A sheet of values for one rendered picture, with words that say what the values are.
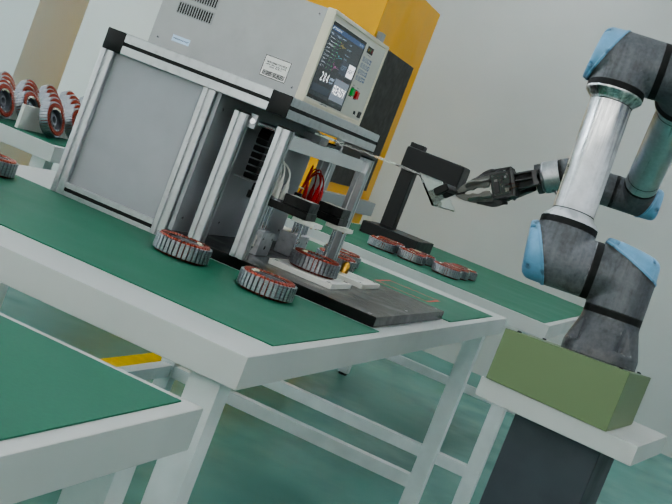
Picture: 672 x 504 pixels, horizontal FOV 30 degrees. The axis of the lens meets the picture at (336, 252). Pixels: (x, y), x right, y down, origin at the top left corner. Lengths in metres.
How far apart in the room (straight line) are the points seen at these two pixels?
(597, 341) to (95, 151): 1.11
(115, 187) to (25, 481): 1.65
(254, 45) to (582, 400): 1.02
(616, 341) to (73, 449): 1.52
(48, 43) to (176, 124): 4.17
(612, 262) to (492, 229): 5.57
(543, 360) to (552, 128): 5.70
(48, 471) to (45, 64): 5.77
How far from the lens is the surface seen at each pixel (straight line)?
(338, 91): 2.85
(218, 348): 1.73
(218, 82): 2.59
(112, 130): 2.69
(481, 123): 8.10
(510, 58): 8.13
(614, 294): 2.47
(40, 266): 1.85
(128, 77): 2.69
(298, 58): 2.68
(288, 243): 2.95
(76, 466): 1.14
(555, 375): 2.38
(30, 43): 6.63
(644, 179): 2.80
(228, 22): 2.75
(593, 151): 2.52
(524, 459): 2.48
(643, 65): 2.56
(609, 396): 2.36
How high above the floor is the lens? 1.07
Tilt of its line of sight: 5 degrees down
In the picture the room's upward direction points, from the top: 21 degrees clockwise
